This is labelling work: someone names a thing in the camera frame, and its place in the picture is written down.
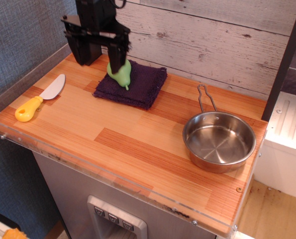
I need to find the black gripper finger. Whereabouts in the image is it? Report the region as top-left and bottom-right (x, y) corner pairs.
(67, 36), (102, 66)
(107, 43), (128, 74)

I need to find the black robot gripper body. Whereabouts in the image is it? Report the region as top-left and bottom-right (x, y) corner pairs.
(61, 0), (130, 50)

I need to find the green toy pear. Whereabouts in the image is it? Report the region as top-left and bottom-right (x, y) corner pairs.
(107, 59), (131, 91)

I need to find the stainless steel pot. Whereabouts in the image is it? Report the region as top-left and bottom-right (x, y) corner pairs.
(183, 84), (256, 173)

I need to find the purple folded cloth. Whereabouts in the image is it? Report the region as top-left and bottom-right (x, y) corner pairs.
(93, 60), (167, 110)

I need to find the silver toy fridge cabinet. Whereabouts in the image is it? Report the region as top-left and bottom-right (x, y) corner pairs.
(33, 153), (215, 239)

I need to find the silver dispenser panel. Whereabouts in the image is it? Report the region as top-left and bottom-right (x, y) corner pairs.
(87, 195), (148, 239)

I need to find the orange and black object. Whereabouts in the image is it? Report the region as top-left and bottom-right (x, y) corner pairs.
(0, 227), (28, 239)

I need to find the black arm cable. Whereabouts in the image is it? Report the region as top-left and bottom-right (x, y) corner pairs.
(111, 0), (127, 9)

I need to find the yellow-handled toy knife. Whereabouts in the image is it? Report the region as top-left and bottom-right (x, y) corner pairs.
(14, 74), (66, 122)

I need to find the clear acrylic guard rail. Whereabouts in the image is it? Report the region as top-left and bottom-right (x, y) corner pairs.
(0, 123), (237, 239)

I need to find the dark right shelf post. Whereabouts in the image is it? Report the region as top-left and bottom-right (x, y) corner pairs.
(261, 20), (296, 121)

